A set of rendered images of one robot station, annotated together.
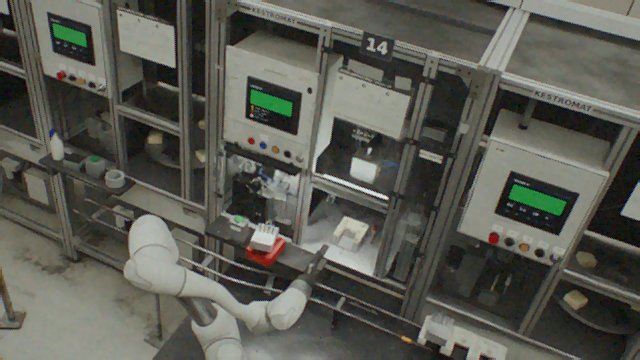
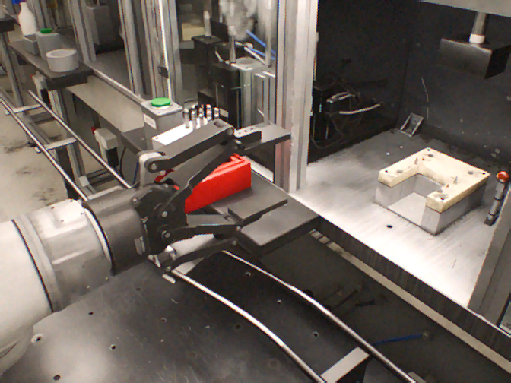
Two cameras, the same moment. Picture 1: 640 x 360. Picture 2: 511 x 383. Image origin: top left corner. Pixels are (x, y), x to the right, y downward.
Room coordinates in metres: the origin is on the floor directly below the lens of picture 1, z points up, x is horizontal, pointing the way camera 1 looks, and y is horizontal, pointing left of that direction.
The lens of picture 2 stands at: (1.39, -0.29, 1.39)
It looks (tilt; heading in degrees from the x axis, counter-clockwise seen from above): 33 degrees down; 33
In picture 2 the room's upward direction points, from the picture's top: straight up
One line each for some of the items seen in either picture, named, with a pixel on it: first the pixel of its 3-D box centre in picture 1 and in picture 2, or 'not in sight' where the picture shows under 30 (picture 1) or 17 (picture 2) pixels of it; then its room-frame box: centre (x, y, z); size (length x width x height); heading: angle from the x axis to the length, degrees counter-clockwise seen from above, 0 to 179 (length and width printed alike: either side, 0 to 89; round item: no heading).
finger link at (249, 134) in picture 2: not in sight; (239, 131); (1.75, -0.04, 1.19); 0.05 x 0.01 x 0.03; 161
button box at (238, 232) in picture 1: (239, 228); (167, 128); (2.04, 0.35, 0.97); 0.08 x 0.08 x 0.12; 71
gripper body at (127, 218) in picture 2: (307, 279); (140, 222); (1.63, 0.00, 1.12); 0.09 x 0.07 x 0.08; 161
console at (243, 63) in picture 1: (280, 98); not in sight; (2.22, 0.24, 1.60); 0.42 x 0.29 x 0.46; 71
